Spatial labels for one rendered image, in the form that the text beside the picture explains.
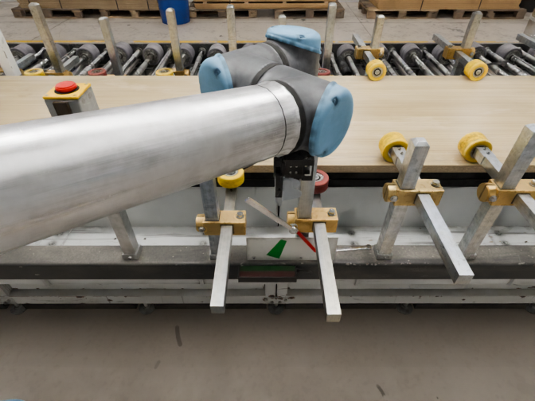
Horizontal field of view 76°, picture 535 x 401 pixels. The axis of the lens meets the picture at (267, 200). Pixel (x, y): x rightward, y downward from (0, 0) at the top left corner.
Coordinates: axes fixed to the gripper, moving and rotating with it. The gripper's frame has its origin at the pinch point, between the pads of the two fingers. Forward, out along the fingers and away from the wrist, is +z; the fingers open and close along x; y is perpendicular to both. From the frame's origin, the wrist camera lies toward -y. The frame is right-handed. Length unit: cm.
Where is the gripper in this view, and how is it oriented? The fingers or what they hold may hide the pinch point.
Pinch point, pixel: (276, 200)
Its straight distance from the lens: 79.1
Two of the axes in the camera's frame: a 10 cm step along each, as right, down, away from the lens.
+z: 0.0, 7.5, 6.6
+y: 10.0, 0.0, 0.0
